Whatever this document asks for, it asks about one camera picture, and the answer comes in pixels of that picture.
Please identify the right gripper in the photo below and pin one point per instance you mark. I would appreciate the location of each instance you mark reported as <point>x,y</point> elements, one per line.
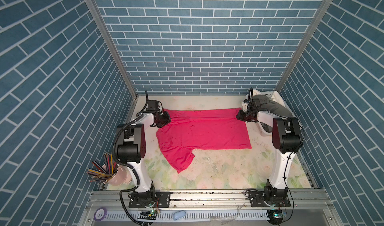
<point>239,116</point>

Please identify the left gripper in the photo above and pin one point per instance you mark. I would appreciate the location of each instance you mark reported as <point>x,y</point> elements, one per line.
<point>166,118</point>

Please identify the pink t shirt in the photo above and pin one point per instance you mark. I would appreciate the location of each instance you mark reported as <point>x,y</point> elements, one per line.
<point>217,129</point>

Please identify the white plastic laundry basket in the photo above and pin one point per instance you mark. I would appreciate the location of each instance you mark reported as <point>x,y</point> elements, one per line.
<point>264,119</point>

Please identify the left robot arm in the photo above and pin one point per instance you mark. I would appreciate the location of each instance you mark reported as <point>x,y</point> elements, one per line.
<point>129,149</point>

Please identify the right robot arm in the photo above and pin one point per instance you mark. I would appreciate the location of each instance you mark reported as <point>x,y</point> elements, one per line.
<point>287,139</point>

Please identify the grey t shirt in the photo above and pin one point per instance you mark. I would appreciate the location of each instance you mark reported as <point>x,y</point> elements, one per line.
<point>263,103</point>

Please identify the pink pencil cup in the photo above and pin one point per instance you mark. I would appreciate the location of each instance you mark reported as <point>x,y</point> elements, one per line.
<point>123,176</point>

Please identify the bundle of coloured pencils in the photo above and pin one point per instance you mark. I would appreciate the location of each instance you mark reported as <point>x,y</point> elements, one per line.
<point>102,174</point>

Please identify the left green circuit board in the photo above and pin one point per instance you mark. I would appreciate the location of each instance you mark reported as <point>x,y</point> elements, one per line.
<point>148,215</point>

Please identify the green circuit board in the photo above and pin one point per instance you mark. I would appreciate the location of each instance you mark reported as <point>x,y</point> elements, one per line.
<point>275,217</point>
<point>148,215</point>

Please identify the light blue cloth piece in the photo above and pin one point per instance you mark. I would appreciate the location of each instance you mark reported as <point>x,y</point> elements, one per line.
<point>179,214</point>

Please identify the right green circuit board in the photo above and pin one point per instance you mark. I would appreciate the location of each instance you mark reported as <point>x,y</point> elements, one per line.
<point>275,217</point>

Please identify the purple tape roll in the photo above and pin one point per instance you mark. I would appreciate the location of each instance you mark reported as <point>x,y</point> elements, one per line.
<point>100,214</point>

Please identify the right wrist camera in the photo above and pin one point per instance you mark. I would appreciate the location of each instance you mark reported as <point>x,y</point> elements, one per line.
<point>245,105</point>

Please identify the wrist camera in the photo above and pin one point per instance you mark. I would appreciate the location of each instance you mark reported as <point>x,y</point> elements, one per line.
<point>245,105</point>
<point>154,107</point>

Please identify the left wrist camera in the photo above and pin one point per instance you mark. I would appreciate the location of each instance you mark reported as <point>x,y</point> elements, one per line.
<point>154,107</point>

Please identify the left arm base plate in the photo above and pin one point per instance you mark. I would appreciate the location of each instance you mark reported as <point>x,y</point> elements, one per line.
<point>157,199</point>

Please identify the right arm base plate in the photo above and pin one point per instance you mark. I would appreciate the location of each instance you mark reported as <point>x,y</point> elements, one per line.
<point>257,199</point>

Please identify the aluminium mounting rail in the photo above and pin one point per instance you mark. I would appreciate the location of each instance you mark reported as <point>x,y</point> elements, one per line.
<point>298,199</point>

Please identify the white slotted cable duct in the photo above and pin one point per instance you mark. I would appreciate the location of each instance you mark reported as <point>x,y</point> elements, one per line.
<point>202,216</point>

